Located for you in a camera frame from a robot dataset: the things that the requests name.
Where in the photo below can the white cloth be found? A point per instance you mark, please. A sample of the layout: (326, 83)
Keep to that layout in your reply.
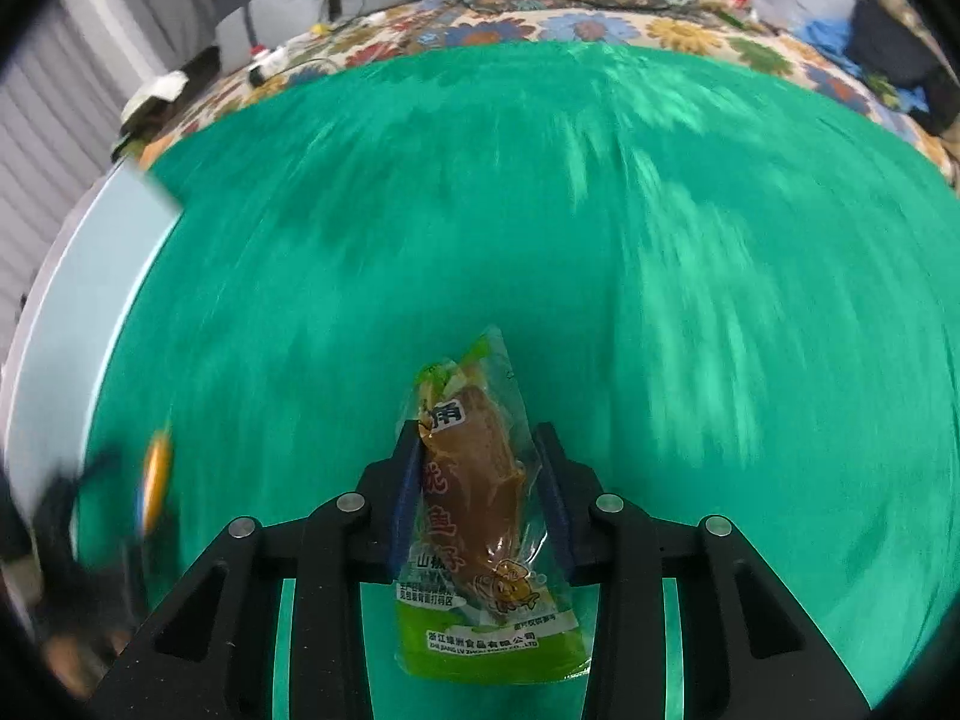
(154, 94)

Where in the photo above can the green fish snack packet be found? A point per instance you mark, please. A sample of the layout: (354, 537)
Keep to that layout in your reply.
(480, 480)

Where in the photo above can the grey curtain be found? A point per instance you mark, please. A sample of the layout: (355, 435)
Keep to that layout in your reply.
(75, 90)

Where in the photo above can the blue cloth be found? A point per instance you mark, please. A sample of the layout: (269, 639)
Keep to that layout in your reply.
(825, 34)

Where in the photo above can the black clothing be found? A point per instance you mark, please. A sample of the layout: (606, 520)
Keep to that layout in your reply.
(900, 45)

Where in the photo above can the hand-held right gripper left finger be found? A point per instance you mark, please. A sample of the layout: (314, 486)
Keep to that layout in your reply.
(405, 495)

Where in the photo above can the green patterned blanket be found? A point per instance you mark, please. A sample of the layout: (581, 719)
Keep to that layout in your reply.
(600, 277)

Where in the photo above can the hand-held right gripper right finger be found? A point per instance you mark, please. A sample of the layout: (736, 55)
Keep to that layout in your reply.
(551, 495)

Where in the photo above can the floral bedsheet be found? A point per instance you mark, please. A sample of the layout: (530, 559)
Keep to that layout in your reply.
(525, 26)

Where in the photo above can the orange sausage stick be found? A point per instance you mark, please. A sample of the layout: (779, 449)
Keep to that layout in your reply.
(157, 480)

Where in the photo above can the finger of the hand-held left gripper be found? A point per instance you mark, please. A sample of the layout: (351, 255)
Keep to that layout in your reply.
(112, 474)

